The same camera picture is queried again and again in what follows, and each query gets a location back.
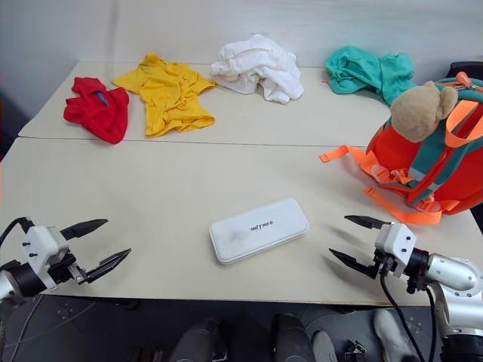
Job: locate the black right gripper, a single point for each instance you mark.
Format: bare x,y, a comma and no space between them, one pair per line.
385,264

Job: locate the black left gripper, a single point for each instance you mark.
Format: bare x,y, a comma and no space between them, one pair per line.
64,269

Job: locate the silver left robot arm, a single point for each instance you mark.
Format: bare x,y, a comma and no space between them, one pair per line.
25,280

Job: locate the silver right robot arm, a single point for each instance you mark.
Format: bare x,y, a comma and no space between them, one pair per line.
453,272

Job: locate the white rectangular case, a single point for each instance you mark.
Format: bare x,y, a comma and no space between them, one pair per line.
258,231

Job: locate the orange and teal backpack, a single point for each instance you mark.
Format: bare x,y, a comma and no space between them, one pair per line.
464,177

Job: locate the light grey rounded shape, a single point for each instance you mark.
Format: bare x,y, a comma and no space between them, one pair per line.
392,333

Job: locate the small black clip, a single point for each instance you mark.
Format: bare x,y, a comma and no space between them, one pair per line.
355,350

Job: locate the small grey rounded shape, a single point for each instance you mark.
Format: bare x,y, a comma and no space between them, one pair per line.
323,347

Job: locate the dark rounded shape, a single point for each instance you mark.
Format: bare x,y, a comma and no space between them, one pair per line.
292,339
198,341

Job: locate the red shirt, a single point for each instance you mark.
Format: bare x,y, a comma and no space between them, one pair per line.
98,113

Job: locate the brown plush bear head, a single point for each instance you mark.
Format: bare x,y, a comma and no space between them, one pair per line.
417,113

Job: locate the yellow shirt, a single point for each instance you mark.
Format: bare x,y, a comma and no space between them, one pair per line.
166,94

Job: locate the teal shirt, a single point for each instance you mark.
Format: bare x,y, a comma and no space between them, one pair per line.
358,69

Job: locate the black chair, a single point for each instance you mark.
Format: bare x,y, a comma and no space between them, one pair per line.
466,69

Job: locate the white shirt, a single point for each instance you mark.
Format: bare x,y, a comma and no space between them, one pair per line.
260,64

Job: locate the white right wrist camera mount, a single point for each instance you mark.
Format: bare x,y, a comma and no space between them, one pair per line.
396,239

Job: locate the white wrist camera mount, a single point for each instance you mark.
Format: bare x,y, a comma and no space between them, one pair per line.
396,239
41,241

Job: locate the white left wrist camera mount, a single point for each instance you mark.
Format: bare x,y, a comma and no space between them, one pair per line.
41,241

